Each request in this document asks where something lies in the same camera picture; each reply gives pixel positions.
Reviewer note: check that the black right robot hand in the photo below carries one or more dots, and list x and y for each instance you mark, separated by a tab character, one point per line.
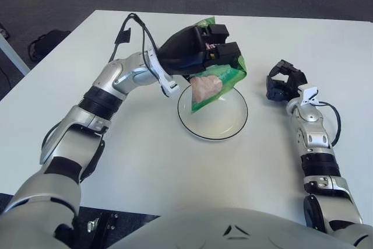
277	93

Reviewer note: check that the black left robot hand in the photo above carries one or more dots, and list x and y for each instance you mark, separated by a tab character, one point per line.
183	50

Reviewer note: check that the green potato chips bag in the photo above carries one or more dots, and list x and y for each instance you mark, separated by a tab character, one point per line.
227	75

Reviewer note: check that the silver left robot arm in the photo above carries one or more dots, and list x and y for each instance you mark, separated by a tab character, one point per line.
110	85

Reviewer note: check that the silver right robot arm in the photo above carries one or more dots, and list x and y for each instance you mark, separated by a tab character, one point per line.
313	136

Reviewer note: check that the white plate with black rim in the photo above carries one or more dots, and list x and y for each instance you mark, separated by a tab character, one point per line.
215	123

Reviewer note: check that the black backpack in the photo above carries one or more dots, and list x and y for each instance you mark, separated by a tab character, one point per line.
46	42

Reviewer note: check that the silver robot torso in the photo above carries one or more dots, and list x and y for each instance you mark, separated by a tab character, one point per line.
233	228

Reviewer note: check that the white table leg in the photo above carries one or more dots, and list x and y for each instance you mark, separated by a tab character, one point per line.
14	59

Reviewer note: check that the dark floor device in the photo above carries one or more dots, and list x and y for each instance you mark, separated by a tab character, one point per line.
3	31

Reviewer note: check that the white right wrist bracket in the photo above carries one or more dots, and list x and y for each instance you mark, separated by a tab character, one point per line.
309	94

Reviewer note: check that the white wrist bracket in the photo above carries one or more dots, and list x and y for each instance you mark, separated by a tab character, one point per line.
167	82
309	94

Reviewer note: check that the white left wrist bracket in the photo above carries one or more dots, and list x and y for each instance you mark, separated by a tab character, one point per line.
167	82

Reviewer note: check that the black stand bracket with buckle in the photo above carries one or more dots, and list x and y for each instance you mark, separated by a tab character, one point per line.
102	228

